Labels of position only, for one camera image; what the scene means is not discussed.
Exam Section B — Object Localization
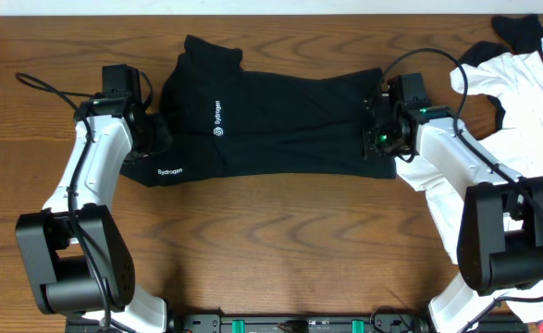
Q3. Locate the white shirt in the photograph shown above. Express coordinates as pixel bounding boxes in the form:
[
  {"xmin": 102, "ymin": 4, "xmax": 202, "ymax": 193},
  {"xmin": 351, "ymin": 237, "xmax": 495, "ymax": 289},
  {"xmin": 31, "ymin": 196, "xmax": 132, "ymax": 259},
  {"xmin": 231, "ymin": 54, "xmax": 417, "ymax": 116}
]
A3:
[{"xmin": 395, "ymin": 35, "xmax": 543, "ymax": 325}]

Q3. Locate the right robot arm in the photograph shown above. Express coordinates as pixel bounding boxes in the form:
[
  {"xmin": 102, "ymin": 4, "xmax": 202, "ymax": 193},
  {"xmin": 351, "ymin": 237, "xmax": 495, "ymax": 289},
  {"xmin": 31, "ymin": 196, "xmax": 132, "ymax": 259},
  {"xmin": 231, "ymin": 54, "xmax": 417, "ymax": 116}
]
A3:
[{"xmin": 364, "ymin": 92, "xmax": 543, "ymax": 332}]

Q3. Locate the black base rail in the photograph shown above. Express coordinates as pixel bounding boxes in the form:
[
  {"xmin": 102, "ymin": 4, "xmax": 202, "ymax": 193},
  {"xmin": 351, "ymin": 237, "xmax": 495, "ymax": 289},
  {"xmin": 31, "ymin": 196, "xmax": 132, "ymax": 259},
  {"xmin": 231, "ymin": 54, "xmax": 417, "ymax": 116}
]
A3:
[{"xmin": 65, "ymin": 307, "xmax": 531, "ymax": 333}]

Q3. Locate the black Sydrogen t-shirt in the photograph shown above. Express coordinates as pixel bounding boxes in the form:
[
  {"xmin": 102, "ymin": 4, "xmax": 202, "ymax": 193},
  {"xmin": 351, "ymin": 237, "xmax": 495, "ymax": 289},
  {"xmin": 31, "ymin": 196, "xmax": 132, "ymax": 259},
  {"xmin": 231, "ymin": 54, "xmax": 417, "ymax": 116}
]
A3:
[{"xmin": 120, "ymin": 35, "xmax": 396, "ymax": 187}]

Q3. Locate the black garment at corner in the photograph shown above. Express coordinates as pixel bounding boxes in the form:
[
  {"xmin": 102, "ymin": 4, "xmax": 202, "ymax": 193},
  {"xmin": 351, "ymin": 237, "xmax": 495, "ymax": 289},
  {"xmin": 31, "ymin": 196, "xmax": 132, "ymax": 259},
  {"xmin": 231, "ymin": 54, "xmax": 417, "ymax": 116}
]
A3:
[{"xmin": 459, "ymin": 14, "xmax": 543, "ymax": 67}]

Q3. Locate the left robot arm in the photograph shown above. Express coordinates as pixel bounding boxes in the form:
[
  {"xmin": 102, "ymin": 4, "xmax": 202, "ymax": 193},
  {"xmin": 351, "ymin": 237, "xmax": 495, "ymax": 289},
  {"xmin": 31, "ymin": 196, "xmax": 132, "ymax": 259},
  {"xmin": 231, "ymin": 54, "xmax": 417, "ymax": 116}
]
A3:
[{"xmin": 16, "ymin": 89, "xmax": 167, "ymax": 332}]

